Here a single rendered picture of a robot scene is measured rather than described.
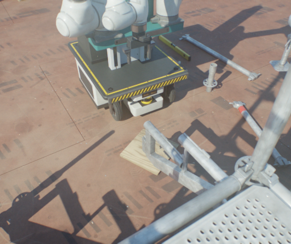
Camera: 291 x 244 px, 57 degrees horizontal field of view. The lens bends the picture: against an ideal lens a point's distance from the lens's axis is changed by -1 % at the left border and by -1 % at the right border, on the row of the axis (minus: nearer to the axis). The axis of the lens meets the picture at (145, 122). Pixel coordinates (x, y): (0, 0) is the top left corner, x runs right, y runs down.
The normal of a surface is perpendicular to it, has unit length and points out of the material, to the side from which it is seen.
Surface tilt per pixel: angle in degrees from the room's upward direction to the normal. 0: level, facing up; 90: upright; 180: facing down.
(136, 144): 0
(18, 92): 0
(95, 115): 0
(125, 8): 61
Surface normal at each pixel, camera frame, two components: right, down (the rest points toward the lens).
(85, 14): 0.69, 0.56
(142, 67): 0.00, -0.73
